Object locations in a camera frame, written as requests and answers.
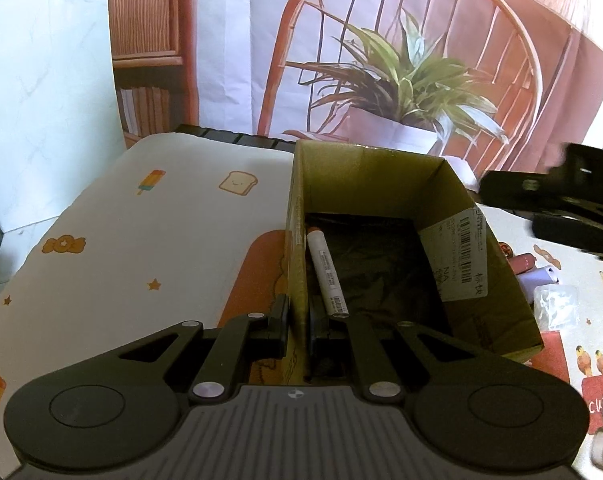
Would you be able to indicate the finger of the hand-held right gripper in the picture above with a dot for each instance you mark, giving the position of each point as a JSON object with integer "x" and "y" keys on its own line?
{"x": 531, "y": 187}
{"x": 581, "y": 235}

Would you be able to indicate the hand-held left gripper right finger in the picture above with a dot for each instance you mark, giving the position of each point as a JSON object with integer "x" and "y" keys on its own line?
{"x": 317, "y": 325}

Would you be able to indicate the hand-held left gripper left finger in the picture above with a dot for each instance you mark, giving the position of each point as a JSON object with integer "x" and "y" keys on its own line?
{"x": 281, "y": 322}

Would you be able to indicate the brown cosmetic tube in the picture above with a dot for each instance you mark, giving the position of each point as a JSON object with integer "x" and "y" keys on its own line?
{"x": 524, "y": 263}

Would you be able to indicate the brown cardboard box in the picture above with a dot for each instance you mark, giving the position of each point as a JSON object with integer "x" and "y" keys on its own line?
{"x": 341, "y": 180}

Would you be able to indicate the white marker pen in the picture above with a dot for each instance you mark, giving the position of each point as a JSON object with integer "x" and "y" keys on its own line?
{"x": 324, "y": 270}

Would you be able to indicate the white paper roll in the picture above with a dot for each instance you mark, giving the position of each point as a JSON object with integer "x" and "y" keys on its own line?
{"x": 540, "y": 279}

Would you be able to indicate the clear plastic packet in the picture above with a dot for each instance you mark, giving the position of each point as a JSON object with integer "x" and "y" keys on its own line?
{"x": 556, "y": 307}

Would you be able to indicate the black plastic bag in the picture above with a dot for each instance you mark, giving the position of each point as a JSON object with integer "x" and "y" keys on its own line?
{"x": 381, "y": 270}

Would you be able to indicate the printed tablecloth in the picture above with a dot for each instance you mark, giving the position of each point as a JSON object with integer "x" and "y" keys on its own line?
{"x": 156, "y": 220}

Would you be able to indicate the printed backdrop cloth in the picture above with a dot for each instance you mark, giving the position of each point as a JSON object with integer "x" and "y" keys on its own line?
{"x": 241, "y": 35}

